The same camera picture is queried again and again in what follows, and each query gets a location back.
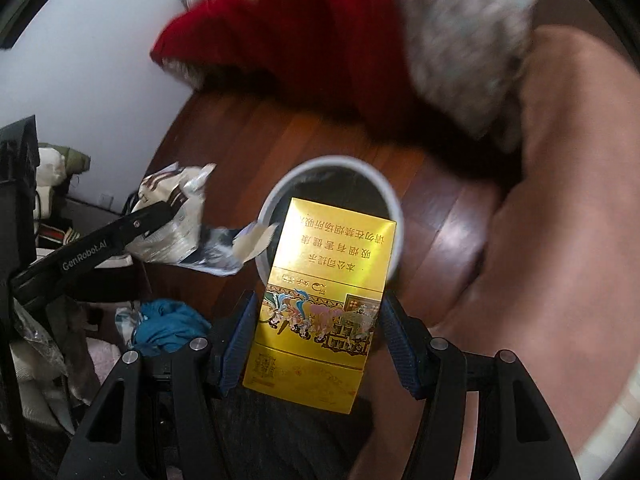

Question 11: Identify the blue crumpled cloth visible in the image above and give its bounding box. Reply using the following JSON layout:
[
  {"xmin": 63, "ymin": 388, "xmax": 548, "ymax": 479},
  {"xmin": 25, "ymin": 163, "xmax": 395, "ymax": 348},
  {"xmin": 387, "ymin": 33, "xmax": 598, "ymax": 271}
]
[{"xmin": 131, "ymin": 298, "xmax": 214, "ymax": 359}]

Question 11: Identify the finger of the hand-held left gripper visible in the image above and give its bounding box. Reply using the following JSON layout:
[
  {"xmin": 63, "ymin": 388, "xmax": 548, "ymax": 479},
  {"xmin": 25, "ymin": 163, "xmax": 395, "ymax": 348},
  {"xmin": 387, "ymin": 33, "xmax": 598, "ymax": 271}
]
[{"xmin": 107, "ymin": 201, "xmax": 177, "ymax": 252}]

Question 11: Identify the grey speckled cloth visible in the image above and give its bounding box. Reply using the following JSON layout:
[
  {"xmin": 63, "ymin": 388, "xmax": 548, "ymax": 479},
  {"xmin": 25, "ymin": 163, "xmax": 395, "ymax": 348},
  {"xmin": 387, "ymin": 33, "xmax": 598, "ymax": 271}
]
[{"xmin": 394, "ymin": 0, "xmax": 542, "ymax": 153}]

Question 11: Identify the person's bare leg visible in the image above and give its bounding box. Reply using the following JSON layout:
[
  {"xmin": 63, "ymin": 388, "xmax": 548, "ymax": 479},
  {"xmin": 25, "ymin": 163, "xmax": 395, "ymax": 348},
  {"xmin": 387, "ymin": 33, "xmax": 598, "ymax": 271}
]
[{"xmin": 435, "ymin": 25, "xmax": 640, "ymax": 463}]

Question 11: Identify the white blue wrapper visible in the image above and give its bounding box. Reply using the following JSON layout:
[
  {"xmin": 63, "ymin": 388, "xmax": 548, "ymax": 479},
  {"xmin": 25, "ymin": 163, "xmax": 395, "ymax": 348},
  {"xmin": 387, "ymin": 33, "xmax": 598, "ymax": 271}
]
[{"xmin": 127, "ymin": 162, "xmax": 279, "ymax": 279}]

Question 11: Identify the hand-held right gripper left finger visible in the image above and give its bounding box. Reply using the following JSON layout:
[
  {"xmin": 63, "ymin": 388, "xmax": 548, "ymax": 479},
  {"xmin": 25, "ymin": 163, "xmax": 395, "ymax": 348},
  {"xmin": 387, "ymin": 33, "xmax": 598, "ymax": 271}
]
[{"xmin": 57, "ymin": 291, "xmax": 264, "ymax": 480}]

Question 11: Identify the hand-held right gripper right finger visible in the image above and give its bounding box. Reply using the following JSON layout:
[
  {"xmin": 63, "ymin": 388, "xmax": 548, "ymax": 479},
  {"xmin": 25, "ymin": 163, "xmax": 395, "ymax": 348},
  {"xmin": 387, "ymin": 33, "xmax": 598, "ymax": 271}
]
[{"xmin": 381, "ymin": 292, "xmax": 582, "ymax": 480}]

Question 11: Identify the yellow cigarette box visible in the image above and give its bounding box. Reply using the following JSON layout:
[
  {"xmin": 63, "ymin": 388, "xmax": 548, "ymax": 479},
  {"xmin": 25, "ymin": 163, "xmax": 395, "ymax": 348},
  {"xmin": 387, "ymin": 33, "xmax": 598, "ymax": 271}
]
[{"xmin": 242, "ymin": 197, "xmax": 405, "ymax": 415}]

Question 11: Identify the dark grey cloth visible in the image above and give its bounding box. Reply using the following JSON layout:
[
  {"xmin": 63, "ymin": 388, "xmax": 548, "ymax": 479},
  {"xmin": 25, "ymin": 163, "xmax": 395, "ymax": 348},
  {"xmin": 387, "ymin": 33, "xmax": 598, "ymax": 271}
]
[{"xmin": 215, "ymin": 385, "xmax": 377, "ymax": 480}]

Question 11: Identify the white fluffy towel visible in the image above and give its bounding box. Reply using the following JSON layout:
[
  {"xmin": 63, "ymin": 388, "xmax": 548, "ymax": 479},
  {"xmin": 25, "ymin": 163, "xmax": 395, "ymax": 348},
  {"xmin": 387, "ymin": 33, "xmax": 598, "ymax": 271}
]
[{"xmin": 82, "ymin": 336, "xmax": 125, "ymax": 403}]

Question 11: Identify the red blanket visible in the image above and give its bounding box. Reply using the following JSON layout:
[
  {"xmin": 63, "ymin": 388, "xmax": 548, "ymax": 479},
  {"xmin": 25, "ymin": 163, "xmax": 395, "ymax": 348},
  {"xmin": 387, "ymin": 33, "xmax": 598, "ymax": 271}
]
[{"xmin": 150, "ymin": 0, "xmax": 431, "ymax": 141}]

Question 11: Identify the white round trash bin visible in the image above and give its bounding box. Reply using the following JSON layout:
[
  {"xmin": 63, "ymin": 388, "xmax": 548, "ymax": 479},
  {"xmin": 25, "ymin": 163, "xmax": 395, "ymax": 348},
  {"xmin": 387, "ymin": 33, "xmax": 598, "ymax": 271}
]
[{"xmin": 255, "ymin": 156, "xmax": 405, "ymax": 292}]

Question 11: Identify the olive green cloth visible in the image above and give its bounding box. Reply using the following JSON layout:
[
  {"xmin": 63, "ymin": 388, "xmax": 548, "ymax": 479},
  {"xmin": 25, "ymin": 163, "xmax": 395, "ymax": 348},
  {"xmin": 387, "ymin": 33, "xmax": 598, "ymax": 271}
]
[{"xmin": 52, "ymin": 144, "xmax": 92, "ymax": 186}]

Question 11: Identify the clear plastic bag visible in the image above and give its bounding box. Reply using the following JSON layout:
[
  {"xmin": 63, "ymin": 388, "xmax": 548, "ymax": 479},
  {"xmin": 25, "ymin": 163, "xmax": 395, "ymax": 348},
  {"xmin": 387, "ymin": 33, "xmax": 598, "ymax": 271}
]
[{"xmin": 9, "ymin": 300, "xmax": 68, "ymax": 391}]

